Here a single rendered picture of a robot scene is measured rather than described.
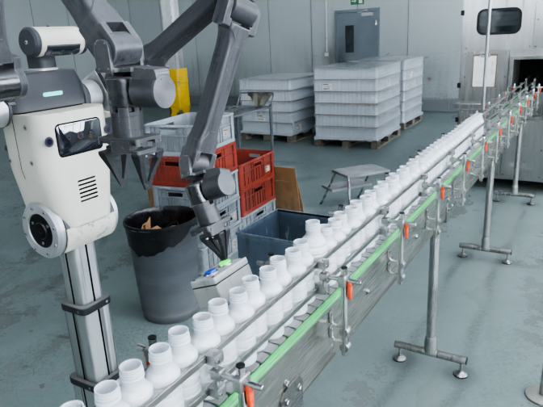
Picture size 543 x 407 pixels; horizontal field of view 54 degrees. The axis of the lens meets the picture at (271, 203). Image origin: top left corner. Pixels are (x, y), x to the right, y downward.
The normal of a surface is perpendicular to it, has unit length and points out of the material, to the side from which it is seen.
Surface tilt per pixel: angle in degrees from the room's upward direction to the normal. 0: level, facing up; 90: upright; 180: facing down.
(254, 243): 90
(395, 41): 90
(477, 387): 0
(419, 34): 90
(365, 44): 90
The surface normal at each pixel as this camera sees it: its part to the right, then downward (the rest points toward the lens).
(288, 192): -0.47, 0.47
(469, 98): -0.51, 0.28
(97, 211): 0.86, 0.11
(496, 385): -0.05, -0.95
